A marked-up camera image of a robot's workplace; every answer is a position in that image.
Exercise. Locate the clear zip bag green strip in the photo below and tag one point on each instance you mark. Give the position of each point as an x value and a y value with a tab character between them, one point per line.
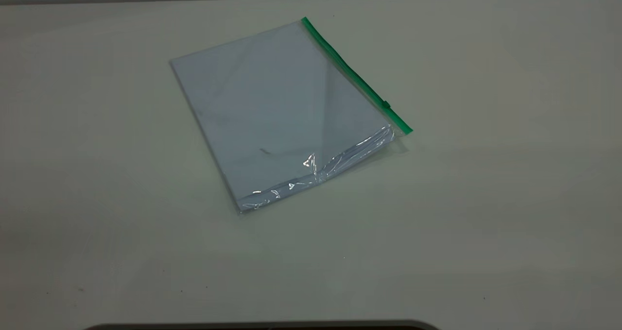
340	67

